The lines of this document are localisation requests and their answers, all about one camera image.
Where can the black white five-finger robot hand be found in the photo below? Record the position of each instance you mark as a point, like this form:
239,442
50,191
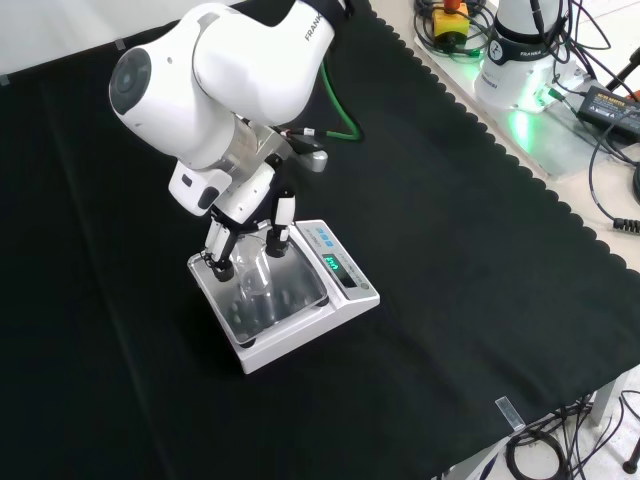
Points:
250,200

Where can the clear glass beaker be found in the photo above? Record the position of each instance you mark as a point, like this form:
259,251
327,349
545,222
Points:
254,272

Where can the white electronic balance steel pan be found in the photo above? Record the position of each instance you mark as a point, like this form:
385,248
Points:
295,320

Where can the grey tape piece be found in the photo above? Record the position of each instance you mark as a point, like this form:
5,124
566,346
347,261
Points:
121,45
4,80

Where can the black bench cloth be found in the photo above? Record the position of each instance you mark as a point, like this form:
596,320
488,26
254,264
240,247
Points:
450,275

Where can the yellow stop button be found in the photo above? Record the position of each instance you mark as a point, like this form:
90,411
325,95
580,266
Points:
450,25

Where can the clear tape strip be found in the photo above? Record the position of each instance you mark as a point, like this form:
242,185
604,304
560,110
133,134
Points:
510,414

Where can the black power adapter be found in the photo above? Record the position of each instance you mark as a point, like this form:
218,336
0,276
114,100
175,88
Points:
610,107

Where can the white wrist camera shell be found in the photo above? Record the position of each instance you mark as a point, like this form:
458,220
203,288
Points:
195,187

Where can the grey metal base plate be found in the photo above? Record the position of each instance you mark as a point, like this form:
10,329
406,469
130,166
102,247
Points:
550,135

